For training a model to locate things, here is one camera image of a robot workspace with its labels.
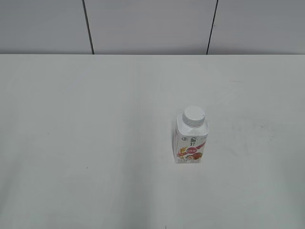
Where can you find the white screw cap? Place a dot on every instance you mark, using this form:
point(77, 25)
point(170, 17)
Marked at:
point(193, 116)

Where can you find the white yogurt drink bottle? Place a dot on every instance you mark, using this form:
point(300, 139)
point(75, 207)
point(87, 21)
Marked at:
point(189, 142)

